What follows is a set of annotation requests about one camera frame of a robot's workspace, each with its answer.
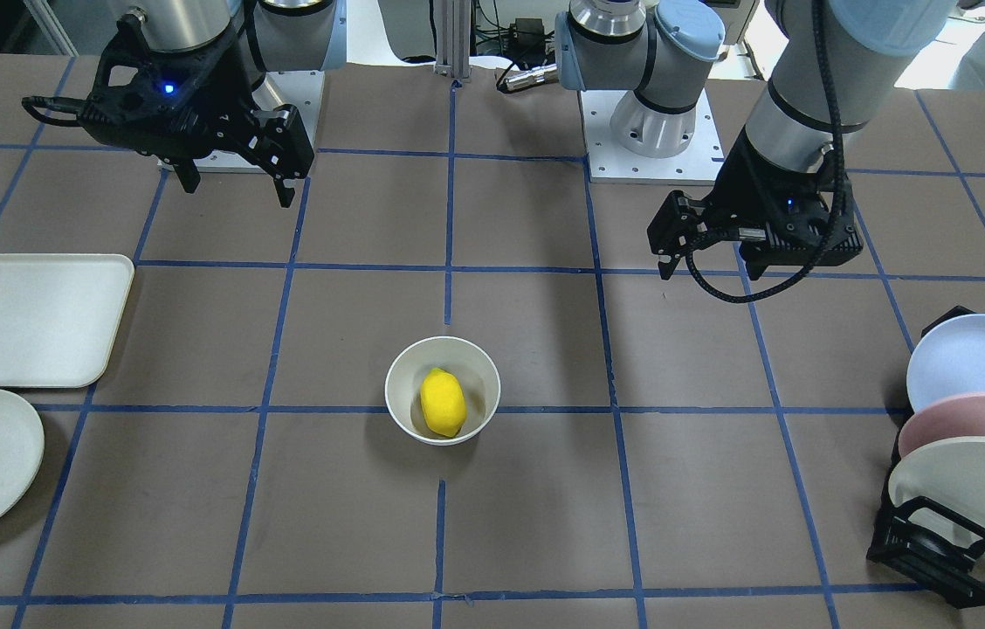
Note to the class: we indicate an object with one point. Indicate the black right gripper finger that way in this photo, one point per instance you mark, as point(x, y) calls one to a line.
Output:
point(187, 172)
point(277, 142)

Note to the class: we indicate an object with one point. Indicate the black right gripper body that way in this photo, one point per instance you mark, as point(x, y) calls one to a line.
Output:
point(227, 98)

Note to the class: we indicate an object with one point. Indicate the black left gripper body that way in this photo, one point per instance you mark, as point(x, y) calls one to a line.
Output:
point(741, 188)

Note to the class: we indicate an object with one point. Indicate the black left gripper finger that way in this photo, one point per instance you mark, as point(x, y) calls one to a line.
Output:
point(755, 262)
point(679, 228)

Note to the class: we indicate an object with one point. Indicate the white ceramic bowl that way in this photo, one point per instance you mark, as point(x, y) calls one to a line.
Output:
point(475, 370)

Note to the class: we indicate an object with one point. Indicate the yellow lemon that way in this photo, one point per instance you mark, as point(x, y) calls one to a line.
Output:
point(442, 402)

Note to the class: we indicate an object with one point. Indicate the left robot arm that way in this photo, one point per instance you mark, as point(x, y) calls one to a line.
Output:
point(841, 60)

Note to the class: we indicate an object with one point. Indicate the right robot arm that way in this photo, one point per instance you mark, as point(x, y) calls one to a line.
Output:
point(273, 36)

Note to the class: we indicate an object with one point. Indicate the white rectangular tray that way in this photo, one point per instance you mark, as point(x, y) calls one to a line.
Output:
point(59, 316)

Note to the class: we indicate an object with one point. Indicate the blue plate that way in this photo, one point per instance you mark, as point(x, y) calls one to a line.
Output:
point(948, 361)

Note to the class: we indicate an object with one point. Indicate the pink plate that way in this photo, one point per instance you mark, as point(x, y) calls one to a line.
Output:
point(960, 416)

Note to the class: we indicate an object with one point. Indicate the cream plate in rack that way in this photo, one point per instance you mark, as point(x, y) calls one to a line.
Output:
point(981, 494)

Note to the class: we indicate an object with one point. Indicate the black plate rack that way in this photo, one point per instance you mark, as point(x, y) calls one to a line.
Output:
point(927, 557)

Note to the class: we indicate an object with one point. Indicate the aluminium frame post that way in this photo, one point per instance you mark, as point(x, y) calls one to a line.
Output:
point(452, 30)

